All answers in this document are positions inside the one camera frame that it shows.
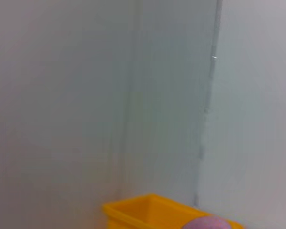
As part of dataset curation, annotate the pink toy peach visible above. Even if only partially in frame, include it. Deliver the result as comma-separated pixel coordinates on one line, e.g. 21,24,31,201
182,214,232,229

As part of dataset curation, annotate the yellow plastic bin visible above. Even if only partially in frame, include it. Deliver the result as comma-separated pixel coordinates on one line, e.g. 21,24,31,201
102,193,245,229

